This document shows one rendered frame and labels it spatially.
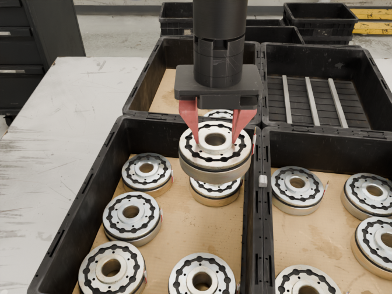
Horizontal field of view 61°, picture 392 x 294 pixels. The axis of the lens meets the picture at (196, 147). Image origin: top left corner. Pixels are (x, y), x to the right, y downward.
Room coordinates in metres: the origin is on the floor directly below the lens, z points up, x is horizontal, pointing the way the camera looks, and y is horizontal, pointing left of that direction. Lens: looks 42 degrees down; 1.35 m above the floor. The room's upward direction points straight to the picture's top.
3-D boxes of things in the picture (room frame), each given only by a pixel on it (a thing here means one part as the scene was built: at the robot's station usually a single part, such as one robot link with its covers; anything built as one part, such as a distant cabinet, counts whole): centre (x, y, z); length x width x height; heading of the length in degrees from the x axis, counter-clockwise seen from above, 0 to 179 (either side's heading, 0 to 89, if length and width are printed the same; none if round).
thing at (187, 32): (2.14, 0.02, 0.37); 0.40 x 0.30 x 0.45; 89
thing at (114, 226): (0.37, 0.12, 0.86); 0.10 x 0.10 x 0.01
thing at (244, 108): (0.35, -0.04, 1.09); 0.07 x 0.07 x 0.09; 0
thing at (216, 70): (0.36, -0.03, 1.16); 0.10 x 0.07 x 0.07; 90
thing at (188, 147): (0.35, -0.03, 1.04); 0.10 x 0.10 x 0.01
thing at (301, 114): (0.71, -0.31, 0.87); 0.40 x 0.30 x 0.11; 172
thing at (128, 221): (0.37, 0.12, 0.86); 0.05 x 0.05 x 0.01
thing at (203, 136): (0.35, -0.03, 1.04); 0.05 x 0.05 x 0.01
